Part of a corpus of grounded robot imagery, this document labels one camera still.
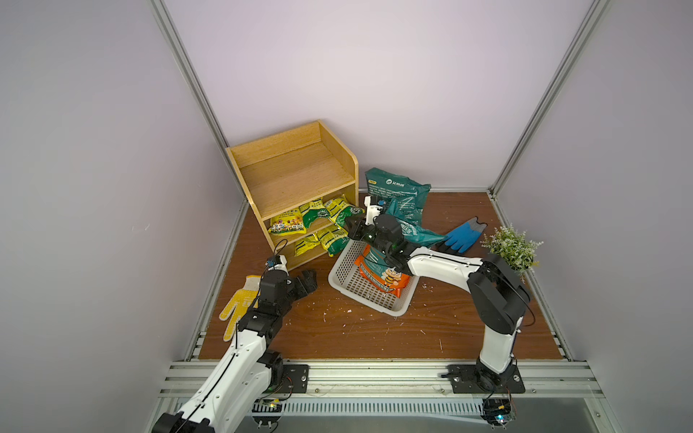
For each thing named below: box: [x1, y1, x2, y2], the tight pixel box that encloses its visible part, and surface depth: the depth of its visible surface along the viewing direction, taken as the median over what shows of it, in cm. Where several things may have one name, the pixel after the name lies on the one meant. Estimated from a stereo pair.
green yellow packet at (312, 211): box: [299, 198, 331, 230], surface depth 89 cm
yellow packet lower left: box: [294, 233, 321, 258], surface depth 99 cm
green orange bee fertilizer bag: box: [353, 244, 410, 299], surface depth 85 cm
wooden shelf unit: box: [226, 119, 360, 271], surface depth 87 cm
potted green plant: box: [480, 223, 545, 284], surface depth 82 cm
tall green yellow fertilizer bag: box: [365, 167, 446, 249], surface depth 85 cm
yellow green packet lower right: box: [316, 226, 351, 258], surface depth 100 cm
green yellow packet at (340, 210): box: [323, 196, 365, 228], surface depth 88 cm
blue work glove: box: [438, 216, 488, 254], surface depth 102 cm
